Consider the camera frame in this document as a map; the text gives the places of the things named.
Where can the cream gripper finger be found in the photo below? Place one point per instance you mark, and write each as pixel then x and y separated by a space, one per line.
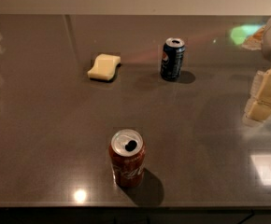
pixel 258 106

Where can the red coke can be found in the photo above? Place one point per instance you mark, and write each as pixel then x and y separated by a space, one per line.
pixel 127 152

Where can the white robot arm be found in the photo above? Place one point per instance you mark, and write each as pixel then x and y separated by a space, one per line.
pixel 260 40

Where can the blue pepsi can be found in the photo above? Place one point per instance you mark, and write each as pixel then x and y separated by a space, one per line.
pixel 173 52

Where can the yellow sponge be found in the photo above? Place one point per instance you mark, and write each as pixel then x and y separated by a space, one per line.
pixel 104 67

